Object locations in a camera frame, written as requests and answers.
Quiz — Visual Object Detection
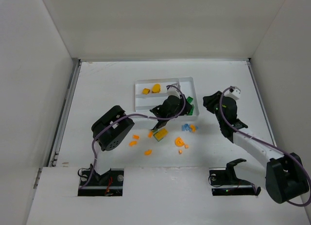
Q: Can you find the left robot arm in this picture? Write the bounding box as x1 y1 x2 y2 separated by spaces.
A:
91 95 192 173

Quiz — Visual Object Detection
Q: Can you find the yellow long duplo brick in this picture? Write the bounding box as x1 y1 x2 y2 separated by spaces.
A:
154 128 168 142

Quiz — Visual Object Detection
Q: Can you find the orange quarter-arch lego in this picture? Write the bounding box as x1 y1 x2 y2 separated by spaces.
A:
190 124 196 133

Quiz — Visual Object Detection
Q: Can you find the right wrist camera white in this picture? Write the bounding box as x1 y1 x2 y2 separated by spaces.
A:
226 87 241 101

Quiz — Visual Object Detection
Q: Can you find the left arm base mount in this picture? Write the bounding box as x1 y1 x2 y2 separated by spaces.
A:
77 164 124 197

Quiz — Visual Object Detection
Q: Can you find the light blue lego plate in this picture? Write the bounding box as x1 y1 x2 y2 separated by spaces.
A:
182 124 189 131

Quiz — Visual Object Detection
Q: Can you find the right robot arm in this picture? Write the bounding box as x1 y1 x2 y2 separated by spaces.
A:
203 87 311 204

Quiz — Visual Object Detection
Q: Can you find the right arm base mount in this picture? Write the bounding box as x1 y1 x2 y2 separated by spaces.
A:
208 158 261 196

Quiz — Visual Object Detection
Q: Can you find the orange elbow piece left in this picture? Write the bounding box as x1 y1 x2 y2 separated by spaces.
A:
129 140 138 147

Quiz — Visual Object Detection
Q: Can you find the orange half-round lego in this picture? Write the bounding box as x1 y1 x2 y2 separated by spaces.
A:
174 137 185 147

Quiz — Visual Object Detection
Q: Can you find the yellow curved duplo brick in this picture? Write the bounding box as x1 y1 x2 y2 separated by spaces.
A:
152 84 161 93

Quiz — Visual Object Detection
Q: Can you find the green duplo plate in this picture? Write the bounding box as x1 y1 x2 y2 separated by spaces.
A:
187 96 194 104
187 104 194 116

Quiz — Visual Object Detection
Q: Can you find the orange curved piece bottom-left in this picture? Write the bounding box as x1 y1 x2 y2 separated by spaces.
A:
144 149 152 156

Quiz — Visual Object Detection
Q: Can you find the white divided sorting tray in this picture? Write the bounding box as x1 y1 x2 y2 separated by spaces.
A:
135 77 199 121

